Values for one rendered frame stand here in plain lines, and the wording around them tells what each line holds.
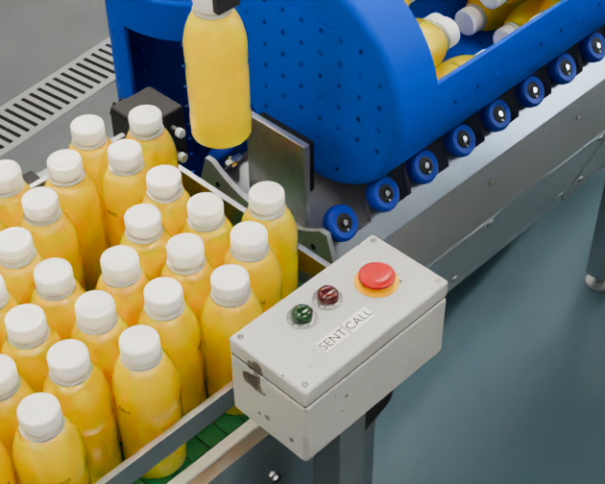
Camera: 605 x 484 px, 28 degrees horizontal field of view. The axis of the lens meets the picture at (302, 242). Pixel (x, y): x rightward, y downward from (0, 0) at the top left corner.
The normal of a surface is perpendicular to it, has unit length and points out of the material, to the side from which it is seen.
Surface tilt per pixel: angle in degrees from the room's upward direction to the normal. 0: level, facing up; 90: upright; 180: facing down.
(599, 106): 70
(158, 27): 90
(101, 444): 90
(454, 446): 0
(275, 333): 0
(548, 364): 0
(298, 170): 90
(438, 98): 86
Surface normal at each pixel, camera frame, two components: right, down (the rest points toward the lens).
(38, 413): -0.01, -0.74
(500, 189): 0.67, 0.19
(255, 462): 0.71, 0.47
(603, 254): -0.70, 0.48
